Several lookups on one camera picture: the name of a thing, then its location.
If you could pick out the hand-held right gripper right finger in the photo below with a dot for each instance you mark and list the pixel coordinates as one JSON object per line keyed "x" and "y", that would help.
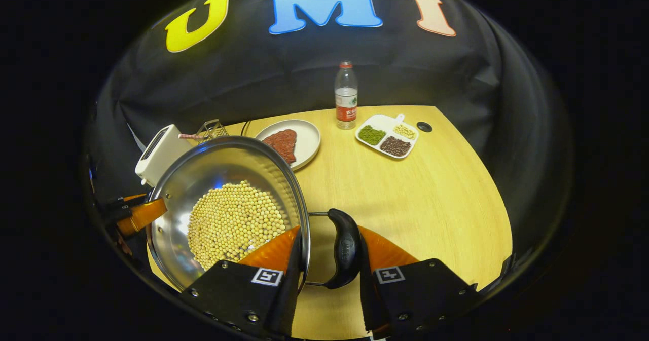
{"x": 426, "y": 293}

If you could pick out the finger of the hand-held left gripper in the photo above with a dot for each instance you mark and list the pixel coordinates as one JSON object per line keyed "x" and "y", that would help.
{"x": 144, "y": 214}

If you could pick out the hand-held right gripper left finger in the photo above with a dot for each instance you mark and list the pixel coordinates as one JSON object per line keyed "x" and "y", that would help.
{"x": 238, "y": 293}

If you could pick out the pile of soybeans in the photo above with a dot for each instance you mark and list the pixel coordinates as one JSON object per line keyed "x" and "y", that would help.
{"x": 233, "y": 224}

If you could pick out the white toaster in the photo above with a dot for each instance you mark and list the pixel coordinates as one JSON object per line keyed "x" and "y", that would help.
{"x": 162, "y": 156}

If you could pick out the pile of dark red beans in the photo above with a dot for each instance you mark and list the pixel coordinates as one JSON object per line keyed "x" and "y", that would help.
{"x": 395, "y": 147}

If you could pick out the reddish-brown meat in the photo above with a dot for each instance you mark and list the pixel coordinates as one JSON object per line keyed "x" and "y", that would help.
{"x": 281, "y": 145}

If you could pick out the pile of pale beans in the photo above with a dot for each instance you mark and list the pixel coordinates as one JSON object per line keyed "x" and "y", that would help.
{"x": 404, "y": 131}

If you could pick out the pile of green beans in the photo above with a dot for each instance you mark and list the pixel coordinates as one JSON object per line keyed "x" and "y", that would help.
{"x": 371, "y": 135}

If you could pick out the white round plate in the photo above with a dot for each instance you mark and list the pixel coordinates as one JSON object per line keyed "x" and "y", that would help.
{"x": 307, "y": 141}

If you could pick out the white divided tray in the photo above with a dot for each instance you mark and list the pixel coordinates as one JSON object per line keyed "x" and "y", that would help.
{"x": 380, "y": 122}

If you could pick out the clear water bottle red label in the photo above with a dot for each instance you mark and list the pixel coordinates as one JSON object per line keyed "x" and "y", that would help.
{"x": 346, "y": 98}

